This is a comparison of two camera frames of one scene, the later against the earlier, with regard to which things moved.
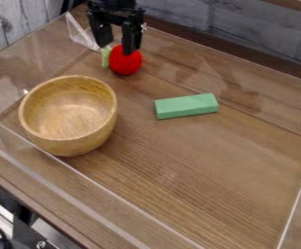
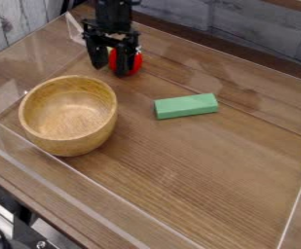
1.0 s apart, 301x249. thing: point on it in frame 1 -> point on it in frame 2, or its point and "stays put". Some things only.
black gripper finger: [130, 36] -> [124, 57]
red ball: [122, 62] stays put
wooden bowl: [68, 113] stays put
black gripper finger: [102, 29] -> [98, 52]
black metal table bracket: [25, 235] stays put
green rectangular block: [184, 106] stays put
